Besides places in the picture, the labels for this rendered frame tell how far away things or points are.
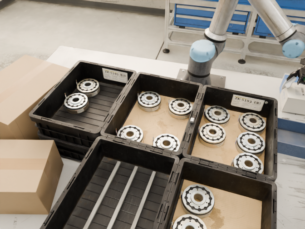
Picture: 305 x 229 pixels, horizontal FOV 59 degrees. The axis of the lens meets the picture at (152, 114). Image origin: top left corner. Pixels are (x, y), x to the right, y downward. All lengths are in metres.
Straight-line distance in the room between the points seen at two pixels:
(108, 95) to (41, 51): 2.17
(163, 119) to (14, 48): 2.67
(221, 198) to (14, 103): 0.89
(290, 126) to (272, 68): 1.77
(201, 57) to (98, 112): 0.54
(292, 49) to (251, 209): 0.63
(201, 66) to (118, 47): 2.01
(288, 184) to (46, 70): 1.17
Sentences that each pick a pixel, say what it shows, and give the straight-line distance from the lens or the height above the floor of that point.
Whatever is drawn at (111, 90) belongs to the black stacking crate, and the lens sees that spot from 1.31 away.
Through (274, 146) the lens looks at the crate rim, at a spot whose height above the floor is 0.93.
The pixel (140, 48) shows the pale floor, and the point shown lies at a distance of 3.20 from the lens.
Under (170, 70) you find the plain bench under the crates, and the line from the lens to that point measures 1.64.
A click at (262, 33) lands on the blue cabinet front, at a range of 2.96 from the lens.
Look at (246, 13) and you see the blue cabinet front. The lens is 2.85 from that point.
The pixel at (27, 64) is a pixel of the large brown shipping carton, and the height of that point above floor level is 0.90.
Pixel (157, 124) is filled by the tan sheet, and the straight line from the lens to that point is 1.13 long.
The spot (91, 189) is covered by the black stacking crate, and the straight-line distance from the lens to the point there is 0.98.
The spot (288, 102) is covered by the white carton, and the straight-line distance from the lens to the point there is 1.47.
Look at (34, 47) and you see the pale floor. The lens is 3.51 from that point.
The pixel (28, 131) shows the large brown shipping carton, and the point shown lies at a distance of 1.26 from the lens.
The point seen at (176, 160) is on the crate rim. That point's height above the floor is 0.93.
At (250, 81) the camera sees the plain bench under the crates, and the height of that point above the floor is 0.70.
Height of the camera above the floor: 1.66
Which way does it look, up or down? 45 degrees down
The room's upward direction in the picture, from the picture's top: straight up
